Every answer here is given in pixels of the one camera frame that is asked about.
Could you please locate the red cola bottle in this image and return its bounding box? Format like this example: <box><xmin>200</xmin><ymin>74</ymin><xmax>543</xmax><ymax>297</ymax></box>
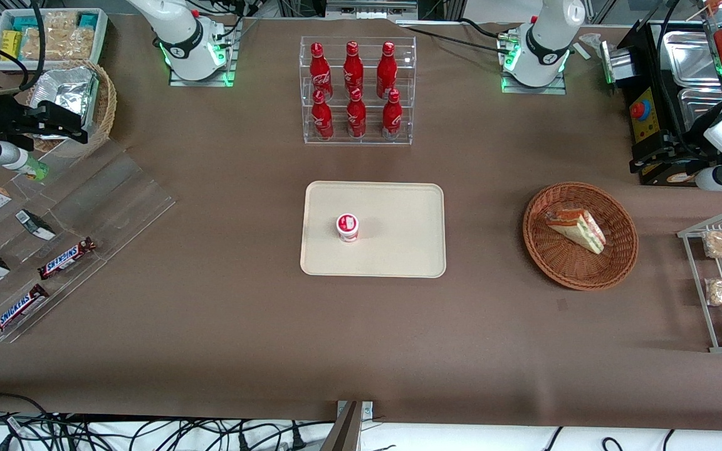
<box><xmin>311</xmin><ymin>90</ymin><xmax>335</xmax><ymax>140</ymax></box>
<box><xmin>310</xmin><ymin>43</ymin><xmax>333</xmax><ymax>101</ymax></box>
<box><xmin>382</xmin><ymin>89</ymin><xmax>403</xmax><ymax>140</ymax></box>
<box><xmin>377</xmin><ymin>42</ymin><xmax>397</xmax><ymax>99</ymax></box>
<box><xmin>346</xmin><ymin>88</ymin><xmax>367</xmax><ymax>138</ymax></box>
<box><xmin>343</xmin><ymin>41</ymin><xmax>365</xmax><ymax>98</ymax></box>

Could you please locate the black cable on table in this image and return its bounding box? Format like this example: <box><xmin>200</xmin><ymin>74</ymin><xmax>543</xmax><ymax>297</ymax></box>
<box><xmin>399</xmin><ymin>18</ymin><xmax>520</xmax><ymax>56</ymax></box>

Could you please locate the Snickers chocolate bar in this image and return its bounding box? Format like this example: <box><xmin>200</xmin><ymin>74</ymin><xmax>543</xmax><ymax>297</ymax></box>
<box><xmin>0</xmin><ymin>284</ymin><xmax>50</xmax><ymax>339</ymax></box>
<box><xmin>38</xmin><ymin>237</ymin><xmax>97</xmax><ymax>280</ymax></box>

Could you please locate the light wicker basket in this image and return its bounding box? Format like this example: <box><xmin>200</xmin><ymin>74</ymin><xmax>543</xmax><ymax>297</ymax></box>
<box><xmin>25</xmin><ymin>60</ymin><xmax>117</xmax><ymax>158</ymax></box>

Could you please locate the yellow snack box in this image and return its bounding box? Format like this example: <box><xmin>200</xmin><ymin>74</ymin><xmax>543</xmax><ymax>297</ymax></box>
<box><xmin>0</xmin><ymin>30</ymin><xmax>23</xmax><ymax>62</ymax></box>

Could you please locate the clear cracker bag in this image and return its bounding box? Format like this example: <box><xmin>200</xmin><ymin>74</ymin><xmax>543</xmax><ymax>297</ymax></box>
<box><xmin>44</xmin><ymin>11</ymin><xmax>96</xmax><ymax>61</ymax></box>
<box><xmin>21</xmin><ymin>26</ymin><xmax>61</xmax><ymax>61</ymax></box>

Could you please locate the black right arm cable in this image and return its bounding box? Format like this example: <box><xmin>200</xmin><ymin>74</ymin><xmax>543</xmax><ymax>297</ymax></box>
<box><xmin>0</xmin><ymin>0</ymin><xmax>47</xmax><ymax>96</ymax></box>

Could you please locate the black floor cable tangle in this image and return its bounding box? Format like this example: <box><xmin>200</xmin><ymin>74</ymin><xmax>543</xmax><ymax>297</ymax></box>
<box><xmin>0</xmin><ymin>393</ymin><xmax>340</xmax><ymax>451</ymax></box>

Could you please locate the white plastic bin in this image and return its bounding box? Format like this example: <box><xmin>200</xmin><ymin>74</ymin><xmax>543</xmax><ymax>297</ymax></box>
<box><xmin>0</xmin><ymin>8</ymin><xmax>109</xmax><ymax>76</ymax></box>

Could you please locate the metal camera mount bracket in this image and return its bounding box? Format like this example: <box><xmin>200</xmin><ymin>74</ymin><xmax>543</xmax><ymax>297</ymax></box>
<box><xmin>320</xmin><ymin>400</ymin><xmax>375</xmax><ymax>451</ymax></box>

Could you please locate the grey metal wire rack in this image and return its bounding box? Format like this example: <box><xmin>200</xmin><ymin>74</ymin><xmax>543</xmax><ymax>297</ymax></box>
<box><xmin>678</xmin><ymin>209</ymin><xmax>722</xmax><ymax>353</ymax></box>

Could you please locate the steel warmer pan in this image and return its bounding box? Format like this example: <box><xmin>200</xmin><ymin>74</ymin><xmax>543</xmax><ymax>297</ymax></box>
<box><xmin>662</xmin><ymin>30</ymin><xmax>722</xmax><ymax>88</ymax></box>
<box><xmin>678</xmin><ymin>88</ymin><xmax>722</xmax><ymax>135</ymax></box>

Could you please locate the brown wicker basket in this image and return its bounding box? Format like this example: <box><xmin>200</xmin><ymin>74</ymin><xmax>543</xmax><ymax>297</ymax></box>
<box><xmin>522</xmin><ymin>182</ymin><xmax>639</xmax><ymax>291</ymax></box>

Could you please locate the beige plastic tray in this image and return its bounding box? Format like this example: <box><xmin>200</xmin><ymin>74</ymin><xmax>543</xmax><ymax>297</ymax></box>
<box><xmin>300</xmin><ymin>181</ymin><xmax>447</xmax><ymax>278</ymax></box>

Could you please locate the red white yogurt cup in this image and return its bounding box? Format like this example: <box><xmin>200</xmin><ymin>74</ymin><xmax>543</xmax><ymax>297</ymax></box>
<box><xmin>336</xmin><ymin>214</ymin><xmax>360</xmax><ymax>243</ymax></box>

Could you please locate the aluminium arm base plate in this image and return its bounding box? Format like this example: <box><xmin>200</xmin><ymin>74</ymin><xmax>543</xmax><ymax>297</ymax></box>
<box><xmin>169</xmin><ymin>19</ymin><xmax>238</xmax><ymax>88</ymax></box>
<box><xmin>501</xmin><ymin>28</ymin><xmax>567</xmax><ymax>95</ymax></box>

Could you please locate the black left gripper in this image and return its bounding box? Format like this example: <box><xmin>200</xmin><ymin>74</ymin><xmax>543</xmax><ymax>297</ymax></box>
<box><xmin>629</xmin><ymin>133</ymin><xmax>717</xmax><ymax>187</ymax></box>

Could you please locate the crumpled clear plastic wrap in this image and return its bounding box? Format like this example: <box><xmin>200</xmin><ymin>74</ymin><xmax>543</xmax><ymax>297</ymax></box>
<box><xmin>574</xmin><ymin>33</ymin><xmax>607</xmax><ymax>61</ymax></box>

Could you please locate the silver foil snack bag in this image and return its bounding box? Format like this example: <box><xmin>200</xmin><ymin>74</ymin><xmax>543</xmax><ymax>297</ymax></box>
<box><xmin>34</xmin><ymin>65</ymin><xmax>100</xmax><ymax>140</ymax></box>

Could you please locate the clear acrylic stepped display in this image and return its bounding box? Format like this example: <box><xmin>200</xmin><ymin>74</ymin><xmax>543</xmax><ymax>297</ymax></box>
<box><xmin>0</xmin><ymin>138</ymin><xmax>177</xmax><ymax>345</ymax></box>

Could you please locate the yellow panel red stop button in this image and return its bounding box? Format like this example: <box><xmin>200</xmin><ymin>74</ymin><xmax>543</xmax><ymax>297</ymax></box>
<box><xmin>630</xmin><ymin>87</ymin><xmax>660</xmax><ymax>148</ymax></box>

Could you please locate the small green bottle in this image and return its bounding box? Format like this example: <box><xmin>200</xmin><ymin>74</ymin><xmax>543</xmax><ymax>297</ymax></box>
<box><xmin>21</xmin><ymin>157</ymin><xmax>50</xmax><ymax>182</ymax></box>

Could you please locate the black food warmer appliance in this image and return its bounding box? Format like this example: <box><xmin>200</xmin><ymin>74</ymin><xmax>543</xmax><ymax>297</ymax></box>
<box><xmin>612</xmin><ymin>19</ymin><xmax>722</xmax><ymax>187</ymax></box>

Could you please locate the triangular sandwich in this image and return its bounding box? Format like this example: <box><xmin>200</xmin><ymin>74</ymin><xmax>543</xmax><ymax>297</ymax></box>
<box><xmin>545</xmin><ymin>207</ymin><xmax>607</xmax><ymax>255</ymax></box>

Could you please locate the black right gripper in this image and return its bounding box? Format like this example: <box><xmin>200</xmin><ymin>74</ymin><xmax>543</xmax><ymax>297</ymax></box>
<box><xmin>0</xmin><ymin>93</ymin><xmax>90</xmax><ymax>145</ymax></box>

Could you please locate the clear acrylic bottle rack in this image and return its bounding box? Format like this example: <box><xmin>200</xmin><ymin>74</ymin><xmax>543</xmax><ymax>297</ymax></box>
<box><xmin>300</xmin><ymin>36</ymin><xmax>417</xmax><ymax>146</ymax></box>

